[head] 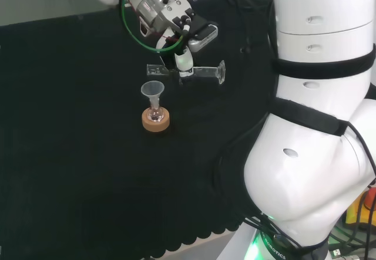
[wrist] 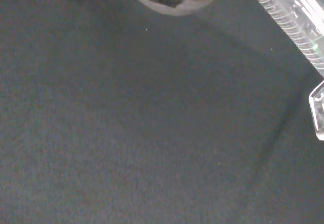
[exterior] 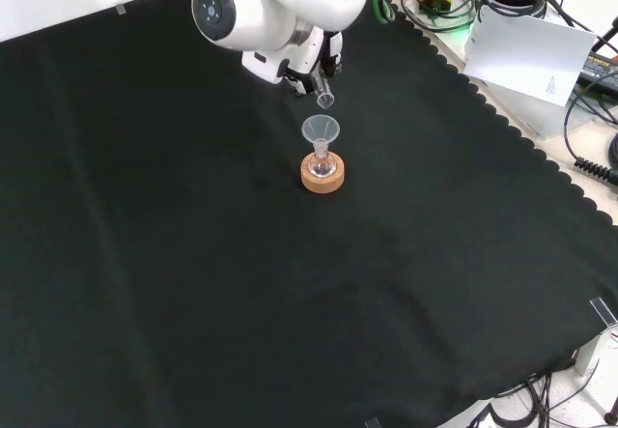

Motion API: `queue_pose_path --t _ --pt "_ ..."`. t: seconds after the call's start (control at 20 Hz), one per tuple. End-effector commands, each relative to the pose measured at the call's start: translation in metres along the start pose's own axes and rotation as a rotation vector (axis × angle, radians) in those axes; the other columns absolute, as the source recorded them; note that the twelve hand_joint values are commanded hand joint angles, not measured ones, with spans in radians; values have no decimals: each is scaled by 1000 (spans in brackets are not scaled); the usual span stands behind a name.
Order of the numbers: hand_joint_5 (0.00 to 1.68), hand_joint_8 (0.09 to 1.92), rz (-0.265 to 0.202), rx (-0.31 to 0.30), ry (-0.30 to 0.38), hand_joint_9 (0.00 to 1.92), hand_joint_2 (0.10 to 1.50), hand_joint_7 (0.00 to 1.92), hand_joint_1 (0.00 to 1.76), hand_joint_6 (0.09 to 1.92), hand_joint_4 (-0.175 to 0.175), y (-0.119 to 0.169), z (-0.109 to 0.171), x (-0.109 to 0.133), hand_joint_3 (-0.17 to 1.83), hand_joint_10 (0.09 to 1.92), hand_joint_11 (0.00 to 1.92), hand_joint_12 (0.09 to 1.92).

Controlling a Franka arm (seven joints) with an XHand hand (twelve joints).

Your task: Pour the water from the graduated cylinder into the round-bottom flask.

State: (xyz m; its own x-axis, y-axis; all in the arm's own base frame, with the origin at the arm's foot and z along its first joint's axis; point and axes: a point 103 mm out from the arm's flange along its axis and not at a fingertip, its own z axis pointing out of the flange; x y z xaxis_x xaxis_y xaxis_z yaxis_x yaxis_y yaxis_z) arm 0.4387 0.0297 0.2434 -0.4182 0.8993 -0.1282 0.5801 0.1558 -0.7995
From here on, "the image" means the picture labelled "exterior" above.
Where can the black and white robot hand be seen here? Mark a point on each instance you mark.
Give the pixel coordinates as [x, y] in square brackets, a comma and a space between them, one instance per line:
[301, 58]

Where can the clear graduated cylinder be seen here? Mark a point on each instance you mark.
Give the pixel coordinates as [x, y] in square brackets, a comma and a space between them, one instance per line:
[326, 100]

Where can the glass round-bottom flask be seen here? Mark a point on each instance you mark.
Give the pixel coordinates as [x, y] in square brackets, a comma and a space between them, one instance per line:
[323, 164]

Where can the clear plastic funnel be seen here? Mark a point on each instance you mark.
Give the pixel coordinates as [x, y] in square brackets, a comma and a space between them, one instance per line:
[320, 128]

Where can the pale board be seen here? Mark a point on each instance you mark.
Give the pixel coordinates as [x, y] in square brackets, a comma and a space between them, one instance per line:
[526, 53]

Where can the black cloth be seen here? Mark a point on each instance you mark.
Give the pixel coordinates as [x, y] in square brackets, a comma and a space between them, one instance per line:
[241, 278]

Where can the black power adapter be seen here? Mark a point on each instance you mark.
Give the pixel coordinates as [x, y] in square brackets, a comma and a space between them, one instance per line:
[598, 73]

